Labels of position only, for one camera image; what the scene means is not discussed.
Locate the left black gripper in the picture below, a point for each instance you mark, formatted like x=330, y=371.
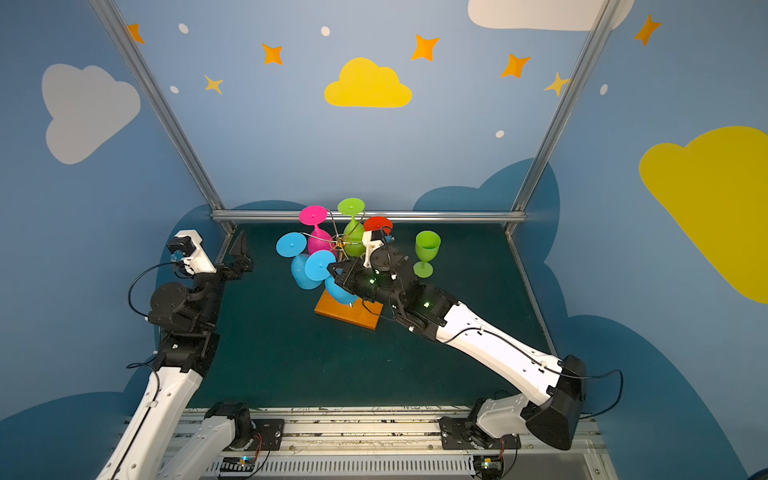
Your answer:
x=227, y=267

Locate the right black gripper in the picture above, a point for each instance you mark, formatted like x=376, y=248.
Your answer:
x=346, y=274

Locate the blue wine glass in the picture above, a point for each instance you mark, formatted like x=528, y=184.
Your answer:
x=292, y=245
x=316, y=269

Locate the green wine glass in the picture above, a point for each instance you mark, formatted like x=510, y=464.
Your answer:
x=427, y=244
x=353, y=232

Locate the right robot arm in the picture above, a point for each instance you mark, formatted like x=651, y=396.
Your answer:
x=551, y=390

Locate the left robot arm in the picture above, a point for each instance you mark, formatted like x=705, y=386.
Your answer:
x=187, y=316

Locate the pink wine glass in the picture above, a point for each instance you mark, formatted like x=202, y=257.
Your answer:
x=318, y=239

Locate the red wine glass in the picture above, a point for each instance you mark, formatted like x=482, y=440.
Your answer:
x=378, y=225

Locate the left small circuit board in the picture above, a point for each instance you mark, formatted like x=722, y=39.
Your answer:
x=239, y=466

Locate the small circuit board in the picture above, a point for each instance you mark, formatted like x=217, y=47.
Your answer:
x=487, y=468
x=239, y=466

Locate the right small circuit board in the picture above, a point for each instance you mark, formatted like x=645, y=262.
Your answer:
x=487, y=468

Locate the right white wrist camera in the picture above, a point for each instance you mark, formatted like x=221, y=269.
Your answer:
x=374, y=239

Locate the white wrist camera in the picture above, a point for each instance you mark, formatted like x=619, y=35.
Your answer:
x=186, y=250
x=374, y=239

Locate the wooden base wire glass rack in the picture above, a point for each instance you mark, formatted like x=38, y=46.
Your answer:
x=361, y=313

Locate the back aluminium frame bar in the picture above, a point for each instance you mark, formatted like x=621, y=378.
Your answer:
x=277, y=216

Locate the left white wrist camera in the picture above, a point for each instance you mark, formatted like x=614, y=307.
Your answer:
x=186, y=250

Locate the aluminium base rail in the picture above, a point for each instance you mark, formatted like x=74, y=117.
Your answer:
x=394, y=441

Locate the left aluminium frame post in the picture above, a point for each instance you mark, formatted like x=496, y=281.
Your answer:
x=114, y=24

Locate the aluminium frame post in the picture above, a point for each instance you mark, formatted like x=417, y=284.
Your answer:
x=585, y=63
x=114, y=24

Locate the right aluminium frame post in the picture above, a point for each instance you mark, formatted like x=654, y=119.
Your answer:
x=585, y=63

